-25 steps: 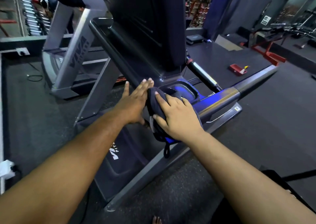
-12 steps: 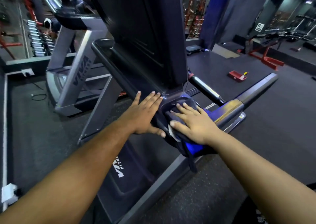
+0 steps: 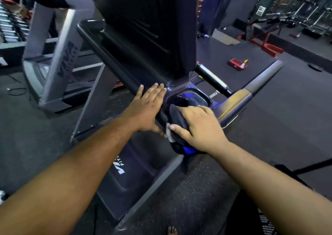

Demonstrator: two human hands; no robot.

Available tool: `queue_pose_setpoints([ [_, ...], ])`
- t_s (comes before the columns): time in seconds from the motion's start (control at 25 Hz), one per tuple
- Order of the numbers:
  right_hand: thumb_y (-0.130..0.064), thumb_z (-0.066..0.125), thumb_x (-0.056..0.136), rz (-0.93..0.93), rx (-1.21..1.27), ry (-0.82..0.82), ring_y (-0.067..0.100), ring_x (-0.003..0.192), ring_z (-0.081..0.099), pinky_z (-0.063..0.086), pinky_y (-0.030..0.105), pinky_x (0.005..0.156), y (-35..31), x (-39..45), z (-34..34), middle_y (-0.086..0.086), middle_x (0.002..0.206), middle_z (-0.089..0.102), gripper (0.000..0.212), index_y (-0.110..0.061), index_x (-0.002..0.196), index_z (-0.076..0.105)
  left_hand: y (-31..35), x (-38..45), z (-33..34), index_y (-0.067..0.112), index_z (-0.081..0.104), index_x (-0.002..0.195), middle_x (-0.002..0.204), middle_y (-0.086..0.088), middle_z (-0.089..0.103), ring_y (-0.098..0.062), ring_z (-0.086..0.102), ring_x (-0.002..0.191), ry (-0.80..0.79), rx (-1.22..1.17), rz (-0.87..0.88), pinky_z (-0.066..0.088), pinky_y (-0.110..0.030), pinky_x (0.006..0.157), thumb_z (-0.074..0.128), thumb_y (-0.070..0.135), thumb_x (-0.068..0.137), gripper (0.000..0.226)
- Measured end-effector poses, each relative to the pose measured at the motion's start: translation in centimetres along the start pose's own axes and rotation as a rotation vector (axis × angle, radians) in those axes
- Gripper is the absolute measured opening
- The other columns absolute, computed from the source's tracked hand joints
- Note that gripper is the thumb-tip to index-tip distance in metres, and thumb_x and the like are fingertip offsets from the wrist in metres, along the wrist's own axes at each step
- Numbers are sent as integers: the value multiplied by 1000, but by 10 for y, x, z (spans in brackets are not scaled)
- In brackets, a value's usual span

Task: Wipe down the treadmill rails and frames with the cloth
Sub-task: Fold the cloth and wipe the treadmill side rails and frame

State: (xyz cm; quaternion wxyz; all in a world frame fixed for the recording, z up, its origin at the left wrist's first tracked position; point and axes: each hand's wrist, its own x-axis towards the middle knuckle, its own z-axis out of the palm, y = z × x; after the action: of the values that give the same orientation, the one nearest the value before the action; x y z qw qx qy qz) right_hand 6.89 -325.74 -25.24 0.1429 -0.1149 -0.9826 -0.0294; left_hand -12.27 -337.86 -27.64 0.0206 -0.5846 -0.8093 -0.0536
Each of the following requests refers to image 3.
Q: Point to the dark blue cleaning cloth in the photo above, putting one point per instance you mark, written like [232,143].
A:
[179,118]

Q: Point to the rack of dumbbells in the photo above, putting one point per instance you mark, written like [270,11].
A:
[11,22]

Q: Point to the person's left middle finger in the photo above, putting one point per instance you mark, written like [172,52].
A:
[158,92]

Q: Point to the person's right thumb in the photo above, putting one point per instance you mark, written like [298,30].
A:
[177,131]

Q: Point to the person's right forearm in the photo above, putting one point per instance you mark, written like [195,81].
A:
[275,190]

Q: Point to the white wall sign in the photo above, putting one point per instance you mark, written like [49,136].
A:
[260,10]

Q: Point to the person's left little finger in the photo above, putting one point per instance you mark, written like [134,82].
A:
[139,92]

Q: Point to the silver grey treadmill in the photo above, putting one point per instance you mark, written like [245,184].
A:
[59,50]

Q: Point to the person's left hand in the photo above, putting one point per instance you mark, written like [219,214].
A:
[145,110]

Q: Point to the grey gym machines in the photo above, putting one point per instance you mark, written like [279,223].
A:
[308,14]

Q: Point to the person's left thumb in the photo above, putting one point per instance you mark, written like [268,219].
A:
[159,131]

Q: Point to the person's left forearm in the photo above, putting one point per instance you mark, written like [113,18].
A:
[64,180]

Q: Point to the red frame gym bench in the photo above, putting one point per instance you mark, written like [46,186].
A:
[267,44]

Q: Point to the person's foot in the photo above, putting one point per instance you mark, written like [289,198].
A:
[172,231]

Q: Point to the person's right hand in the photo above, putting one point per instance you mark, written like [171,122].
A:
[205,131]

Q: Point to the red floor tray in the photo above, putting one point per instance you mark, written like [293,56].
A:
[237,63]

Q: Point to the dark grey treadmill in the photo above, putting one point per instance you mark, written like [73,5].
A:
[145,43]

